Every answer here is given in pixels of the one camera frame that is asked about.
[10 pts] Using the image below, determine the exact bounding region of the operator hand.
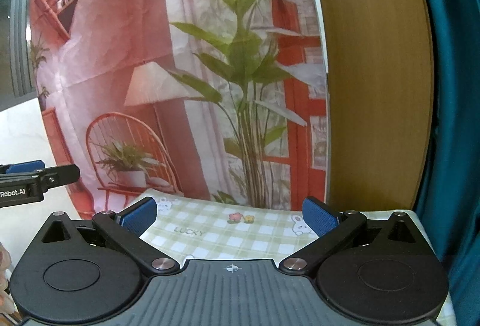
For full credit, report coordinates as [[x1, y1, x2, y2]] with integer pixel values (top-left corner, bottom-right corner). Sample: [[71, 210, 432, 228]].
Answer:
[[0, 245, 16, 315]]

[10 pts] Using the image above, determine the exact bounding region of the green plaid lucky bedsheet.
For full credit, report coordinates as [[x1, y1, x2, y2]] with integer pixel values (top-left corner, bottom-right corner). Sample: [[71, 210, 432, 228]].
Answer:
[[123, 187, 457, 326]]

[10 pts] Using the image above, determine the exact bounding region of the teal curtain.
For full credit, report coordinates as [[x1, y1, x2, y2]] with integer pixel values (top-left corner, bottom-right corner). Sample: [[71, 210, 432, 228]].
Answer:
[[416, 0, 479, 325]]

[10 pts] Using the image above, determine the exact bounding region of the printed room backdrop cloth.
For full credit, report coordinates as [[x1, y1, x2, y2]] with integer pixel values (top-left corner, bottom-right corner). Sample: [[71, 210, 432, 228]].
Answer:
[[29, 0, 329, 218]]

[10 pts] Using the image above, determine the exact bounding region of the wooden headboard panel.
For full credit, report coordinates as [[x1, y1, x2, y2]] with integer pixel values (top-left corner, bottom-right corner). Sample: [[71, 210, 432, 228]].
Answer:
[[320, 0, 434, 210]]

